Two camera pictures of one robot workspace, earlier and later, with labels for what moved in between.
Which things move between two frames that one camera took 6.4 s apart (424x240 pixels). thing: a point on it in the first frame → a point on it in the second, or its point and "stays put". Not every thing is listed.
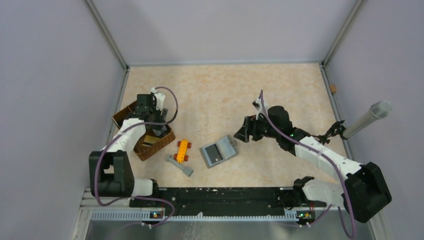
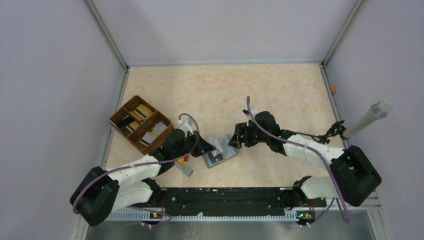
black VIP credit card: (213, 153) stays put
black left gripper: (160, 114) → (201, 146)
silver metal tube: (379, 109) stays put
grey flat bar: (187, 171) stays put
